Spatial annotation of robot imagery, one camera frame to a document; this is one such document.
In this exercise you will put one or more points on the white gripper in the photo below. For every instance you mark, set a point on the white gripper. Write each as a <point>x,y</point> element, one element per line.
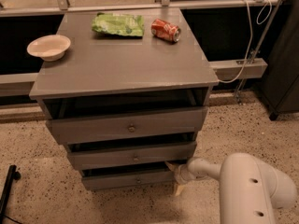
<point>180,174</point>

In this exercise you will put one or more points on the grey bottom drawer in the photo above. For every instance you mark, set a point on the grey bottom drawer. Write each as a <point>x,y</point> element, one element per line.
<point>126,176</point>

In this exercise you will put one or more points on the grey drawer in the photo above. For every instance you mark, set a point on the grey drawer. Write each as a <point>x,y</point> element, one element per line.
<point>126,176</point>
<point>123,126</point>
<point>122,156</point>

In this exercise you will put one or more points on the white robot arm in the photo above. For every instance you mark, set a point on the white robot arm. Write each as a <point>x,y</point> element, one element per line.
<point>250,189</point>

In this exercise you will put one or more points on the grey middle drawer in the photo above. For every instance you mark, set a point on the grey middle drawer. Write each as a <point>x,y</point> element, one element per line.
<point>122,156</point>

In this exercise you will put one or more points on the grey wooden drawer cabinet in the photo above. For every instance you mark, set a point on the grey wooden drawer cabinet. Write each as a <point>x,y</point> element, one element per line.
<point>123,108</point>

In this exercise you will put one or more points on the grey top drawer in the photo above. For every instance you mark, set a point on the grey top drawer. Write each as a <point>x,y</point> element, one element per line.
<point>123,126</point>

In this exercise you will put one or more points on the dark cabinet at right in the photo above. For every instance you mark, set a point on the dark cabinet at right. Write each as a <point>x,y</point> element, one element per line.
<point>280,83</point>

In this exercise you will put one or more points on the red soda can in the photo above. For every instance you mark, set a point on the red soda can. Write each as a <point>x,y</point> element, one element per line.
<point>165,30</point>

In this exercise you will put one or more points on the green chip bag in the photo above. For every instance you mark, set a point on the green chip bag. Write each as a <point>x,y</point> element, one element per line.
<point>118,24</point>

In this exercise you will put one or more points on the black floor stand leg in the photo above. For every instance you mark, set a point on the black floor stand leg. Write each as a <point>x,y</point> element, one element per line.
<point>12,174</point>

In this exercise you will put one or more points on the white bowl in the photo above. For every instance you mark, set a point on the white bowl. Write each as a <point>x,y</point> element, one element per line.
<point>50,47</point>

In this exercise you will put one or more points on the thin metal diagonal rod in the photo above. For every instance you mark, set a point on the thin metal diagonal rod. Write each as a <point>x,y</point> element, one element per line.
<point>250,57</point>

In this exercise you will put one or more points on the grey metal railing frame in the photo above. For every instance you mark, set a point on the grey metal railing frame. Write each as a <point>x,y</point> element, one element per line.
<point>236,68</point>

